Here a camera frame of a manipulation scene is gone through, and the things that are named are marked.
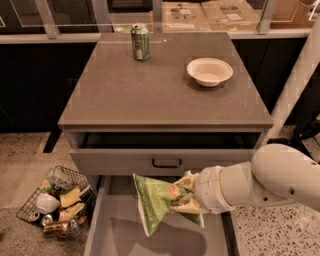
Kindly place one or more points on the white paper bowl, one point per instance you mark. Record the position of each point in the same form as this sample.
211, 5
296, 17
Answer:
209, 72

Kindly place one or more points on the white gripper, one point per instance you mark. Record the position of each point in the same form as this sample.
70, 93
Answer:
207, 189

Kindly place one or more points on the clear plastic bottle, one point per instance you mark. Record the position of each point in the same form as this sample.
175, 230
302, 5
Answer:
59, 178

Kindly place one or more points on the green chip bag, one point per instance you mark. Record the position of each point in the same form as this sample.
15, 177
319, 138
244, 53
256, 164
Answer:
154, 199

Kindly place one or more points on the yellow sponge in basket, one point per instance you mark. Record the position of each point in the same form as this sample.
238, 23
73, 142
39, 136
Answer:
70, 198

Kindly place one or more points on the black drawer handle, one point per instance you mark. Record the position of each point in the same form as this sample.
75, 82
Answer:
165, 164

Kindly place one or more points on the grey drawer cabinet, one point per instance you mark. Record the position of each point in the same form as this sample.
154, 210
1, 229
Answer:
116, 93

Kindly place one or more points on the cardboard boxes behind glass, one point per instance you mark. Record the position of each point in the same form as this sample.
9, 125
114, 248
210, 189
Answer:
237, 15

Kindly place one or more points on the grey top drawer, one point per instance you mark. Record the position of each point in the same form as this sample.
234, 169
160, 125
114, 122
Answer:
159, 153

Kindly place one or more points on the green soda can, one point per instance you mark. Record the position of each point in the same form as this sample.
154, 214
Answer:
140, 41

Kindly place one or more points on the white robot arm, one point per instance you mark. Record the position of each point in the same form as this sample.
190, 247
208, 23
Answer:
277, 175

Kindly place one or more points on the grey drawer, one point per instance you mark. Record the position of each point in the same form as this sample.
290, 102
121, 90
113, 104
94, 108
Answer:
159, 153
116, 228

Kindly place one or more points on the white ceramic bowl in basket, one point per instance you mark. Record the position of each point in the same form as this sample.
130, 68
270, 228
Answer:
46, 203

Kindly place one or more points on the black wire basket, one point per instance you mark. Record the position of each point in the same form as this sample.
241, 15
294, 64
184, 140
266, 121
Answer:
67, 221

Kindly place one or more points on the silver can in basket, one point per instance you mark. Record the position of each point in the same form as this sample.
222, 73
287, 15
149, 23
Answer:
47, 219

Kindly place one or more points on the grey middle drawer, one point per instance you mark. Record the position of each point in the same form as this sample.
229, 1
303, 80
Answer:
116, 228

